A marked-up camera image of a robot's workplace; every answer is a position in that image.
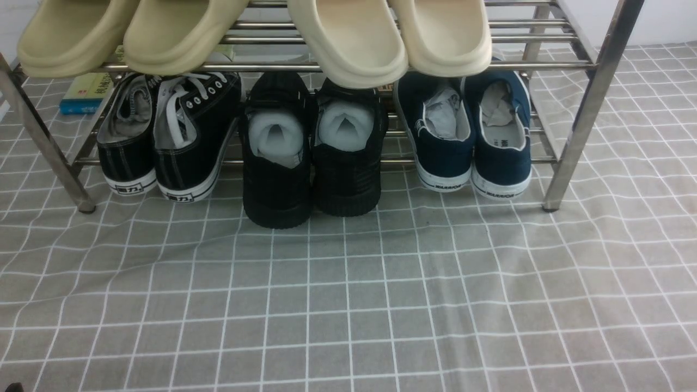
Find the navy canvas sneaker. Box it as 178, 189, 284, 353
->
393, 72, 476, 193
461, 69, 532, 200

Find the stainless steel shoe rack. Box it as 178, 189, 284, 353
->
2, 1, 643, 214

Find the black leather shoe right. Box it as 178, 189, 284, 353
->
311, 78, 389, 217

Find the black leather shoe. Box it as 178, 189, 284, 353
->
311, 78, 389, 217
239, 71, 317, 229

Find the black leather shoe left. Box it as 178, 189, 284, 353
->
239, 71, 317, 229

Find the grey checked floor cloth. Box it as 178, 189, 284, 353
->
1, 42, 696, 391

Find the cream foam slipper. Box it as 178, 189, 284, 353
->
388, 1, 492, 77
287, 1, 408, 89

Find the black canvas sneaker laced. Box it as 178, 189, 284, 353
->
154, 72, 246, 203

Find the black canvas sneaker left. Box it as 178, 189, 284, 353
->
97, 73, 162, 196

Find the khaki foam slipper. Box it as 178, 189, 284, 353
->
124, 1, 249, 75
17, 1, 139, 78

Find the blue green book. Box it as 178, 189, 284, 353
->
59, 73, 114, 115

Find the khaki foam slipper far left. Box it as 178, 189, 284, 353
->
17, 1, 139, 78

